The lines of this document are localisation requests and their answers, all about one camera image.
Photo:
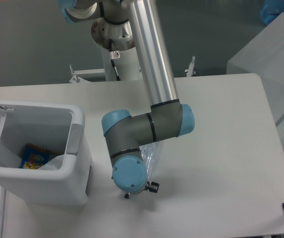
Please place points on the clear plastic water bottle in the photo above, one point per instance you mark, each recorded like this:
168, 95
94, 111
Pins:
149, 155

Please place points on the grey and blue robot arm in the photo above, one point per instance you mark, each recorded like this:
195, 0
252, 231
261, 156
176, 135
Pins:
121, 25

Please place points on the white trash can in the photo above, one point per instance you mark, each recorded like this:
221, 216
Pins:
55, 127

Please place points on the blue snack packet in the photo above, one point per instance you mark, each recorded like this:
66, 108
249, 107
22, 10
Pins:
34, 157

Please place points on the translucent white storage box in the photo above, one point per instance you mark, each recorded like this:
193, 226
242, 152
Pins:
264, 56

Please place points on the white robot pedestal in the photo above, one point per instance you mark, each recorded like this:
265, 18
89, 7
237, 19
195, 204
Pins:
121, 64

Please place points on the white mounting bracket frame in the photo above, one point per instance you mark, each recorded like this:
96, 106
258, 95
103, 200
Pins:
99, 75

